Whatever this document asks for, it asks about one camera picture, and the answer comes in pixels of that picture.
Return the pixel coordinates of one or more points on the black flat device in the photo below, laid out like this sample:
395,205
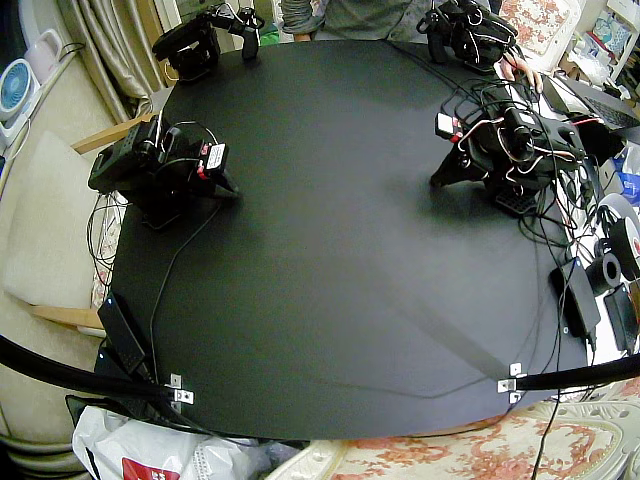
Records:
620,315

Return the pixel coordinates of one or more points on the dark laptop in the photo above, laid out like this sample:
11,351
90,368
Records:
600,107

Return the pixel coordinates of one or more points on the white blue desk fan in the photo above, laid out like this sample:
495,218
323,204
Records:
17,87

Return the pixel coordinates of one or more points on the silver metal bracket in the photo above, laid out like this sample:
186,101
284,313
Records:
506,386
515,397
176,381
184,397
515,370

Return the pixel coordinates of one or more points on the grey-shirted person right hand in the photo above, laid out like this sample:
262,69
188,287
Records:
303,37

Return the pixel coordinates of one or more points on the cluttered white shelf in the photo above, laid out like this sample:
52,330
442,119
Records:
620,30

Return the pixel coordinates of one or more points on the grey-sleeved forearm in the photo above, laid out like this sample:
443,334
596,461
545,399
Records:
299,15

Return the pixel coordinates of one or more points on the cream chair cushion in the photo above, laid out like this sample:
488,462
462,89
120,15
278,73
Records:
45,225

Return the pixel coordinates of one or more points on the grey-shirted person torso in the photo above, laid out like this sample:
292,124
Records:
365,17

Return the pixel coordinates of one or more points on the white plastic bag red print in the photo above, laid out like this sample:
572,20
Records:
165,450

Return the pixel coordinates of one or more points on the pink floral cushion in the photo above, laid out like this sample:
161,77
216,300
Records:
540,22

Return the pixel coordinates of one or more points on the black follower arm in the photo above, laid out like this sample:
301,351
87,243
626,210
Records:
530,145
127,162

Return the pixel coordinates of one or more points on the green object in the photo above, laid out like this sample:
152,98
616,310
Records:
270,36

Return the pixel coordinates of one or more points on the black power adapter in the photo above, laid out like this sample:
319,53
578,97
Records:
120,332
580,300

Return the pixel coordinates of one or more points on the pink floral rug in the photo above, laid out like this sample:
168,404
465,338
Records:
450,455

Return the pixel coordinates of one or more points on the black tape roll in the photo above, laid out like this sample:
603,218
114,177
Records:
597,275

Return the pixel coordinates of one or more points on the black stand pole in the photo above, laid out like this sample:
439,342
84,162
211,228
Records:
575,377
50,367

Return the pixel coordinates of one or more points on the grey-shirted person left hand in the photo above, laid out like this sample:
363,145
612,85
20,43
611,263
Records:
519,66

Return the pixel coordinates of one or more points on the beige curtain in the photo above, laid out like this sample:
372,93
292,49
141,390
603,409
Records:
110,50

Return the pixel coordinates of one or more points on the blue printed package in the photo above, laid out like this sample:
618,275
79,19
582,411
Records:
630,180

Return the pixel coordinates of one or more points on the wooden chair frame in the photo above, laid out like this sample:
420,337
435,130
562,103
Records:
100,137

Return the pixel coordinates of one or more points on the white pink humidifier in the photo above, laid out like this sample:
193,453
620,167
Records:
45,52

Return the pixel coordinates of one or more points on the white-rimmed filament spool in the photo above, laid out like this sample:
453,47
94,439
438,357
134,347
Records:
625,235

